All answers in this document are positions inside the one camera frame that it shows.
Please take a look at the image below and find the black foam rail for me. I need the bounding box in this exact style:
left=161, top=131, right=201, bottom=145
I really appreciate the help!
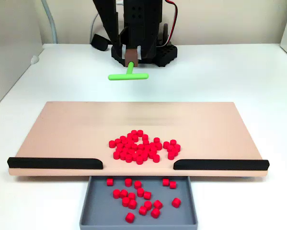
left=173, top=158, right=270, bottom=171
left=7, top=157, right=103, bottom=170

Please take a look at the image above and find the thin white USB cable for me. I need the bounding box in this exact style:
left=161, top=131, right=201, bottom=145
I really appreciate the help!
left=89, top=0, right=125, bottom=44

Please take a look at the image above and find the black strap clamp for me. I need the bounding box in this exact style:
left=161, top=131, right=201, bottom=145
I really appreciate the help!
left=90, top=33, right=111, bottom=51

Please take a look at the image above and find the grey shallow tray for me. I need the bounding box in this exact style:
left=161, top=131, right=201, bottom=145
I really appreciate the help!
left=80, top=175, right=198, bottom=230

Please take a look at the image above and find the thick white tube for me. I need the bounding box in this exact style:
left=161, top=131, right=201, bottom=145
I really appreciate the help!
left=41, top=0, right=58, bottom=44

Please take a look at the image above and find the beige flat board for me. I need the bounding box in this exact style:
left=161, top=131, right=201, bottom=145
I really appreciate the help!
left=8, top=101, right=270, bottom=178

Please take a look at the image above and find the green T-shaped pusher tool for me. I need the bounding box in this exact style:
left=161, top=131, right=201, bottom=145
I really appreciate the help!
left=107, top=49, right=149, bottom=81

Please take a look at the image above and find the red white black servo cable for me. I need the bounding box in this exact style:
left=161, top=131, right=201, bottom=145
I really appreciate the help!
left=166, top=0, right=179, bottom=47

